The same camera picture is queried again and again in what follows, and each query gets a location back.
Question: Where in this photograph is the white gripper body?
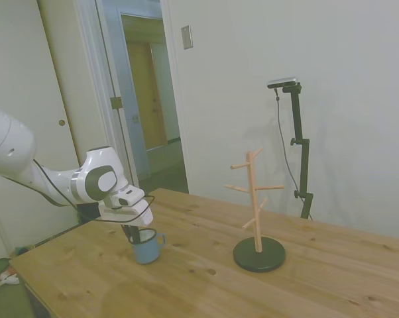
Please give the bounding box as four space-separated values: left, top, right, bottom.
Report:
97 197 154 229

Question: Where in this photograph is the blue enamel mug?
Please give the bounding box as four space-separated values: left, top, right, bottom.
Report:
129 228 168 266

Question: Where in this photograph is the black block behind table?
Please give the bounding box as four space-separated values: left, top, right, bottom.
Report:
76 202 100 222

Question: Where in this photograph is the wooden hallway door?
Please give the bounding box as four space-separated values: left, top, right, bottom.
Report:
125 41 169 152

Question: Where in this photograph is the small white floor object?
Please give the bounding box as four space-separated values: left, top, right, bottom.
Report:
0 272 21 286

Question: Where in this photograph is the open grey door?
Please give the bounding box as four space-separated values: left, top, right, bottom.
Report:
118 12 152 184

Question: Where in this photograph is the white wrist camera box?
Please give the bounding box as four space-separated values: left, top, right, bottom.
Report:
109 185 146 209

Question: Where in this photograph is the metal wall switch plate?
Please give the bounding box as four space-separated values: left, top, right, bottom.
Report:
180 25 194 51

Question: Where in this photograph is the black camera stand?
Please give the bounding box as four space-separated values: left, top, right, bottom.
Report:
282 82 314 220

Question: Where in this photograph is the grey exterior camera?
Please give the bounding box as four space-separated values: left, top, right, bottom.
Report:
267 76 300 90

